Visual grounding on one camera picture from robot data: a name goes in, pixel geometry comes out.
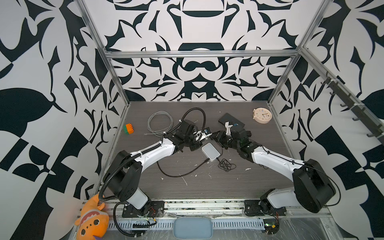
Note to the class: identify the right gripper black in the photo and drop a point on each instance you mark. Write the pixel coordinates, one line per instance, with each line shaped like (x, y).
(219, 138)

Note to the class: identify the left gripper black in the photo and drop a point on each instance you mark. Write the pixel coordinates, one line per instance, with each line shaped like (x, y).
(198, 145)

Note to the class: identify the white network switch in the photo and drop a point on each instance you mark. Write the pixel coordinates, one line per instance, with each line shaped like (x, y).
(210, 152)

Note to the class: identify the black power adapter with cable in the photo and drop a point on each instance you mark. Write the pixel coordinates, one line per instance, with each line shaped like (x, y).
(224, 164)

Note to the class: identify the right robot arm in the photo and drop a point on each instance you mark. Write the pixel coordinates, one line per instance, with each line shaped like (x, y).
(312, 188)

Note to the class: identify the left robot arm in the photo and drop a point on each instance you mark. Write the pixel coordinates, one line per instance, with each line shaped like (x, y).
(122, 178)

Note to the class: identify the orange green toy block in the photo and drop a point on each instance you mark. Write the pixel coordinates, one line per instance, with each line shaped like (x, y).
(128, 129)

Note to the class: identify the grey blue cushion pad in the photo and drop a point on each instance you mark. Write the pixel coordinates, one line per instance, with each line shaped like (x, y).
(193, 228)

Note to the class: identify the orange plush fish toy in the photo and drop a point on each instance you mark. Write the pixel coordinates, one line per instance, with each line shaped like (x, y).
(93, 222)

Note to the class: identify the black flat switch box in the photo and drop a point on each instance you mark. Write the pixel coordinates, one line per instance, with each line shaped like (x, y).
(230, 119)

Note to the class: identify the black wall hook rail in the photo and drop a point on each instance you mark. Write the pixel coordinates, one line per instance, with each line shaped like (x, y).
(361, 111)

